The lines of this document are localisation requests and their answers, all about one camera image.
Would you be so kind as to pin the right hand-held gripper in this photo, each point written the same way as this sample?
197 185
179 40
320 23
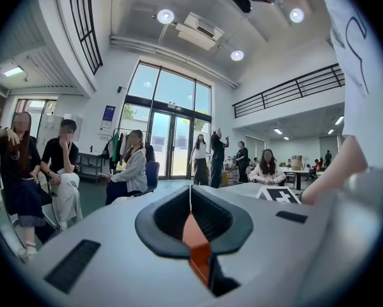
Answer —
279 196

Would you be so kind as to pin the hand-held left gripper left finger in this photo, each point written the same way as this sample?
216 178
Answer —
173 214

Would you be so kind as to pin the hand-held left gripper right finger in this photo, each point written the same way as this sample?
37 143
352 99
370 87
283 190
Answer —
212 217

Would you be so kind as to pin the person's right forearm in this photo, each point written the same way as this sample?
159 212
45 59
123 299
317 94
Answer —
341 168

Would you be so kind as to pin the long white table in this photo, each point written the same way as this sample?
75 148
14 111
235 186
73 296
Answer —
301 170

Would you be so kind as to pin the brown cardboard carton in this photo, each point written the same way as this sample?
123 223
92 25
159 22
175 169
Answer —
297 162

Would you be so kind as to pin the blue office chair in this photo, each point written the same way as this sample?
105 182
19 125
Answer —
153 174

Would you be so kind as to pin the glass double door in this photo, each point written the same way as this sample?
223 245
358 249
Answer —
172 146

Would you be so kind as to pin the clothes rack with garments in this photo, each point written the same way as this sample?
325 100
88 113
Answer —
116 147

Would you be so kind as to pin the rectangular ceiling lamp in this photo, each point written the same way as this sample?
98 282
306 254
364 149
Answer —
339 120
13 71

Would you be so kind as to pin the black balcony railing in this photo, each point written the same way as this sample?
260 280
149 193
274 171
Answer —
290 89
85 27

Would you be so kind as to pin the person's white t-shirt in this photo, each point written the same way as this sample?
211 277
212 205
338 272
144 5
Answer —
360 85

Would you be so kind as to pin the round ceiling light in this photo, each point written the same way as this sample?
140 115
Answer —
237 55
296 15
165 16

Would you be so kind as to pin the white ceiling air conditioner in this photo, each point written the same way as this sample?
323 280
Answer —
199 30

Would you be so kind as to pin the metal frame table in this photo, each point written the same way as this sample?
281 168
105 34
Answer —
92 158

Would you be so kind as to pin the blue wall poster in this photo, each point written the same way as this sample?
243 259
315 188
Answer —
108 115

